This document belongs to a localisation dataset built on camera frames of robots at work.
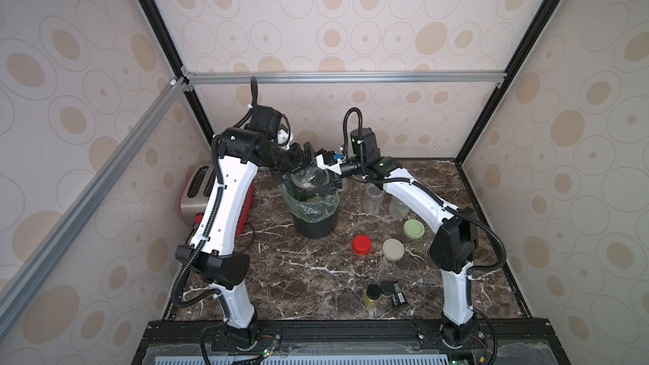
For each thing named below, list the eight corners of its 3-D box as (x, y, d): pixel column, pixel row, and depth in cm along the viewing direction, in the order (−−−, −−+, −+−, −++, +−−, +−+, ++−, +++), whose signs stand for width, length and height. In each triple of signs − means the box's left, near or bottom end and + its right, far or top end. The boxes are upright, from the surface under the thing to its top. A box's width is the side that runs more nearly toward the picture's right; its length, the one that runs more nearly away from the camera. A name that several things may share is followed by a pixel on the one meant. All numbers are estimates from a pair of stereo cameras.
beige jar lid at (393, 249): (383, 260, 91) (384, 258, 89) (381, 241, 96) (381, 238, 94) (404, 260, 91) (406, 258, 89) (401, 241, 96) (402, 238, 94)
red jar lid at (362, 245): (353, 255, 92) (353, 252, 90) (352, 238, 97) (352, 235, 95) (371, 255, 92) (372, 252, 90) (369, 238, 97) (370, 235, 95)
